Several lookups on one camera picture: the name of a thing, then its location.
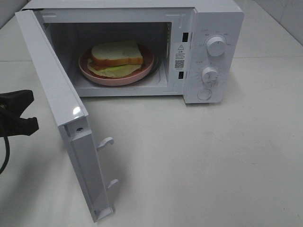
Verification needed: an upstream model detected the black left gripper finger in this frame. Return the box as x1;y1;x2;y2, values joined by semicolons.
0;90;34;118
0;111;38;137

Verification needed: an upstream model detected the white microwave door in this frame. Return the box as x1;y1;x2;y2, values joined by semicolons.
16;10;119;222

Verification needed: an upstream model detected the white bread sandwich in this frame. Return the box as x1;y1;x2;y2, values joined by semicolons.
87;40;143;78

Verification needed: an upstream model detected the pink round plate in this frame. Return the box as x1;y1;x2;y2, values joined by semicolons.
78;45;155;86

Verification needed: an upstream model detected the round white door release button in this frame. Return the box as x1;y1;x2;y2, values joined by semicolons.
197;88;212;100

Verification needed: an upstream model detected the glass microwave turntable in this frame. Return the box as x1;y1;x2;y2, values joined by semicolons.
78;54;161;87

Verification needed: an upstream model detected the white warning label sticker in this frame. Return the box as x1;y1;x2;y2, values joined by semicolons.
173;42;189;70

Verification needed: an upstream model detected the white microwave oven body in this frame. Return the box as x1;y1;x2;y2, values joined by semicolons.
21;0;244;104

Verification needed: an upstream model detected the white lower microwave knob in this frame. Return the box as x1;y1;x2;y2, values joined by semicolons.
201;67;219;83

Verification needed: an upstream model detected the white microwave knob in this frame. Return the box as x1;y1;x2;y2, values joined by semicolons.
201;67;219;83
206;35;226;57

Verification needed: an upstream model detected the white upper microwave knob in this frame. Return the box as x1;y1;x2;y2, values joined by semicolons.
206;35;226;57

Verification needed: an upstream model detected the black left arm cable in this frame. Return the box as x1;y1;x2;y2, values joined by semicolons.
0;136;10;175

